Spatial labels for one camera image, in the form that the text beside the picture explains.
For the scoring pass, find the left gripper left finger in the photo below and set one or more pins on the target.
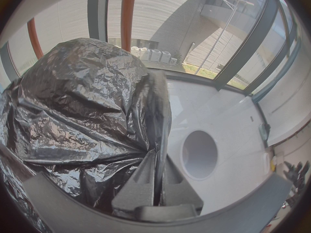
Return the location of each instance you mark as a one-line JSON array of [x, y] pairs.
[[141, 181]]

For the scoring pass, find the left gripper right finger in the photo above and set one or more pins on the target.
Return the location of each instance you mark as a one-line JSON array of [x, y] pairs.
[[178, 190]]

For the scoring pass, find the black plastic bag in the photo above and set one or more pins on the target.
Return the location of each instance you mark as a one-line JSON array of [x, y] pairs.
[[80, 110]]

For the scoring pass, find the window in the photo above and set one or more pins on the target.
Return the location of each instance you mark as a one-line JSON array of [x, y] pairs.
[[170, 30]]

